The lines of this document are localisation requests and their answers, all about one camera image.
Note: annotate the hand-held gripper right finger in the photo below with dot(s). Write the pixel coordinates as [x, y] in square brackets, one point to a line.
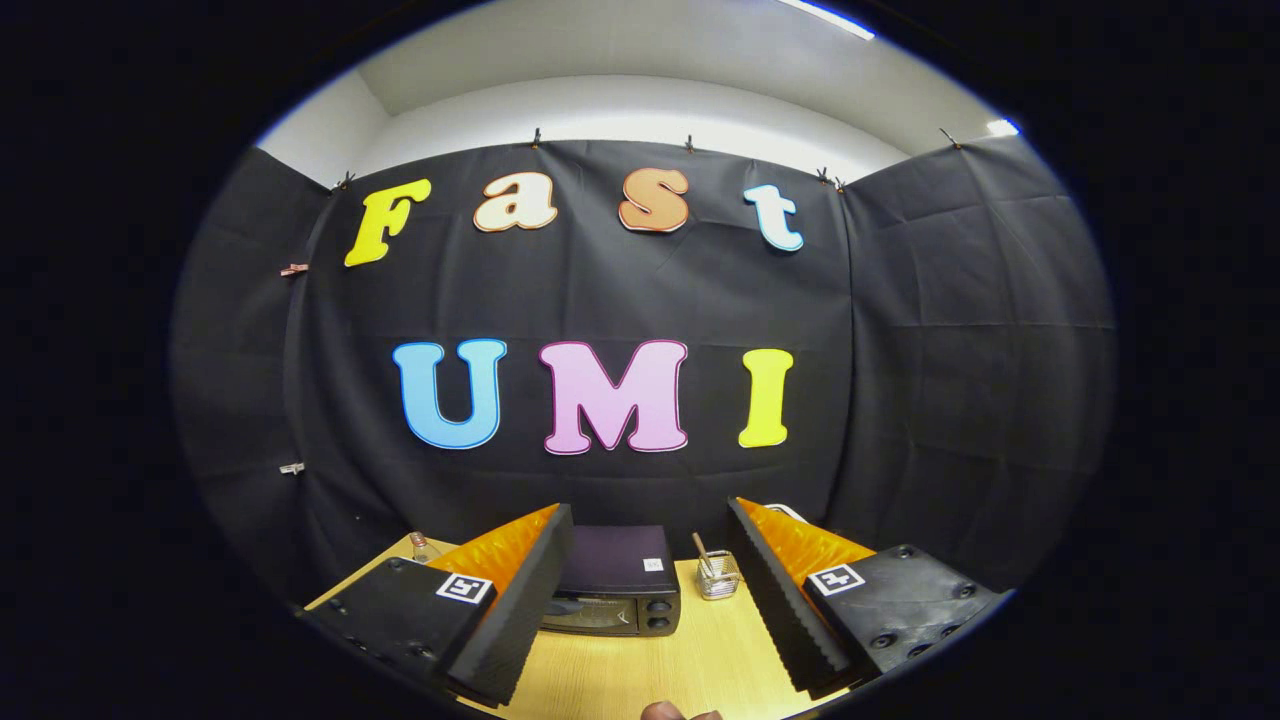
[775, 605]

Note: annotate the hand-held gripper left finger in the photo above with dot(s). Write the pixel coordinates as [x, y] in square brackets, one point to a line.
[530, 610]

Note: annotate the black toaster oven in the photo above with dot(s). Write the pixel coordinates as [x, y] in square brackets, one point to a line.
[615, 560]

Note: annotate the cream white toaster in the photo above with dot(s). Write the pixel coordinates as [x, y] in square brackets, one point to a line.
[788, 512]

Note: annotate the wooden stick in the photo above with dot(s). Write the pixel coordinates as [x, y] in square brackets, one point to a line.
[701, 550]

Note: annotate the clear glass bottle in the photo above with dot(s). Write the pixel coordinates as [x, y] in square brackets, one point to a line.
[422, 548]

